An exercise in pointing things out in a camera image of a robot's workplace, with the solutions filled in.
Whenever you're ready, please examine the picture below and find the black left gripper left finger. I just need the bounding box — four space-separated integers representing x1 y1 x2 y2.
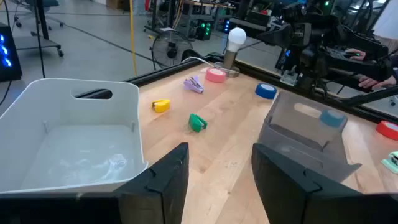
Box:
116 142 190 224

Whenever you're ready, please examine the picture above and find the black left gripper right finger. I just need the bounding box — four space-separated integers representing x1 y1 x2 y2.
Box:
251 142 364 224

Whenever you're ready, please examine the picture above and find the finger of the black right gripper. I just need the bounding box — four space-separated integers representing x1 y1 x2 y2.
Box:
256 24 293 48

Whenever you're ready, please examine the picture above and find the dark blue tape roll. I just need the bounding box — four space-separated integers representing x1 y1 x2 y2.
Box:
255 83 278 100

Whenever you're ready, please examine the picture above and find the pink tape roll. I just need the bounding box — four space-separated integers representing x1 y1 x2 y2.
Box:
205 68 227 84

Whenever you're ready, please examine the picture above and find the green mini stapler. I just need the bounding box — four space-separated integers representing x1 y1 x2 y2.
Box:
188 113 208 133

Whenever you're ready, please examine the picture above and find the yellow mini stapler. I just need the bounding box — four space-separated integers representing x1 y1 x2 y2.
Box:
151 98 172 113

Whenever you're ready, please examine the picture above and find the light blue tape roll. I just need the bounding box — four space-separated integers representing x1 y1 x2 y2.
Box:
319 108 348 128

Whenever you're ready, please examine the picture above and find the teal clip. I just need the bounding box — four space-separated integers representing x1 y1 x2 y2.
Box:
381 151 398 174

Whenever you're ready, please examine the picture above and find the red tape roll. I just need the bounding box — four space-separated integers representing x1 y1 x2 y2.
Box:
375 120 398 141

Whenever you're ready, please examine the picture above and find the white light bulb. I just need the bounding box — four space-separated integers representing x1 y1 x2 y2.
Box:
228 27 247 52

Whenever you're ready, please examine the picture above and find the backlit keyboard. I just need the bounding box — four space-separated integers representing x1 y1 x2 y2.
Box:
326 45 358 60

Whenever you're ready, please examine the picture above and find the person's hand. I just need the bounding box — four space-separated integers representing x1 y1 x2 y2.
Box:
345 47 367 62
358 75 398 90

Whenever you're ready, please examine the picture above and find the dark grey desk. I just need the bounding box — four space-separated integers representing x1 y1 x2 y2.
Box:
320 30 394 82

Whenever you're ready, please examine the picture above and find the smoky transparent plastic bin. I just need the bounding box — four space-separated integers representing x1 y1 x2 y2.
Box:
257 90 363 183

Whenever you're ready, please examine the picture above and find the computer with green lights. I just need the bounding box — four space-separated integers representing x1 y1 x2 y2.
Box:
195 20 214 41

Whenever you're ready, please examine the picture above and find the person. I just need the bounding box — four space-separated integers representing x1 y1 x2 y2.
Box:
371 0 398 78

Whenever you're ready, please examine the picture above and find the light grey plastic bin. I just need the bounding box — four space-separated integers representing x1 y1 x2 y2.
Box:
0 77 149 195

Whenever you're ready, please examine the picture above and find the black floor fan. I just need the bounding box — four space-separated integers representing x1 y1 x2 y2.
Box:
151 29 194 71

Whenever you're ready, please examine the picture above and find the computer tower with blue lights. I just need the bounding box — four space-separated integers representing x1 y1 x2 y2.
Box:
0 23 23 82

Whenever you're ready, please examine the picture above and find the black rolling stand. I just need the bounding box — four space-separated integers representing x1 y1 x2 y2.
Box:
12 0 65 58

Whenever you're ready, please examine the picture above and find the white arm base bracket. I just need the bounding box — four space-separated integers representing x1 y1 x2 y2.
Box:
279 70 299 87

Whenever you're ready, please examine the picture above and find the white lamp cable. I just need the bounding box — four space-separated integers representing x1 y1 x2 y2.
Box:
181 56 216 68

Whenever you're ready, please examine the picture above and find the black aluminium table frame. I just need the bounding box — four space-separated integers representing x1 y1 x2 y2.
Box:
74 51 398 125

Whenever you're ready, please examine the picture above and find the yellow hanging cable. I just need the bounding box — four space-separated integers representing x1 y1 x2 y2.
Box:
129 0 139 77

